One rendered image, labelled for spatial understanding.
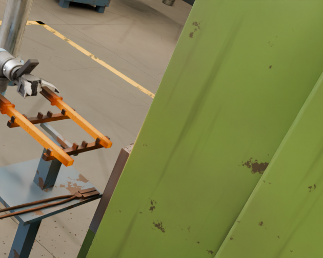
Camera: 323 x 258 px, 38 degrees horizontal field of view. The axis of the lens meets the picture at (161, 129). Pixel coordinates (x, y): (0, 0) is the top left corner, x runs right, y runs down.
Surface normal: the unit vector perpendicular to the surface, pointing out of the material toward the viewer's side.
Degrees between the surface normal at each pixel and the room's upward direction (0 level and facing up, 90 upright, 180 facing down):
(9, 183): 0
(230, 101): 90
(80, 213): 0
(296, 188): 90
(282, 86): 90
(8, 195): 0
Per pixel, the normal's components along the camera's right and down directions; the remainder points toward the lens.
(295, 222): -0.58, 0.15
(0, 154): 0.37, -0.83
